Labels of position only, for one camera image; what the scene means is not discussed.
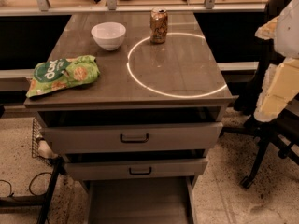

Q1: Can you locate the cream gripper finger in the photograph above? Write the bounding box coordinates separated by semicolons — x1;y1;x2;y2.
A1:
254;59;299;122
255;17;278;40

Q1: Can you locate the orange soda can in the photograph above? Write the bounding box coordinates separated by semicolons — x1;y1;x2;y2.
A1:
150;7;168;44

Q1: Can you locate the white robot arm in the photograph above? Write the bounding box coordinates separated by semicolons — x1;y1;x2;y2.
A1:
254;0;299;122

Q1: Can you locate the green rice chip bag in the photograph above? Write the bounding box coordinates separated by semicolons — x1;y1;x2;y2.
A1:
26;55;100;98

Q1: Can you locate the black office chair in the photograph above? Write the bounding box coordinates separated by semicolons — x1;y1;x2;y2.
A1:
223;0;299;189

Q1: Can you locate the grey upper drawer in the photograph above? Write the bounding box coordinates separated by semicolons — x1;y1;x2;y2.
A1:
41;122;222;154

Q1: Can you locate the grey drawer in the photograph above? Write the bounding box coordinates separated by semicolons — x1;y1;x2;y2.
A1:
41;122;222;154
64;158;207;181

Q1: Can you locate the white ceramic bowl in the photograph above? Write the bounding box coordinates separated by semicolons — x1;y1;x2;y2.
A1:
91;22;126;51

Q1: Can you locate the grey middle drawer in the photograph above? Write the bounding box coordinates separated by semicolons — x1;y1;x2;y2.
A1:
64;158;207;181

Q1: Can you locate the black stand leg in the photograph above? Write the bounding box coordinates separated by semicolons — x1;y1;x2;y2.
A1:
0;157;63;224

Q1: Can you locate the wire mesh basket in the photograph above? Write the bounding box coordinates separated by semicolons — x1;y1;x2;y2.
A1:
31;119;52;166

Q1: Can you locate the black floor cable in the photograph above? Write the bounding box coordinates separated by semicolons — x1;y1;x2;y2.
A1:
0;171;53;198

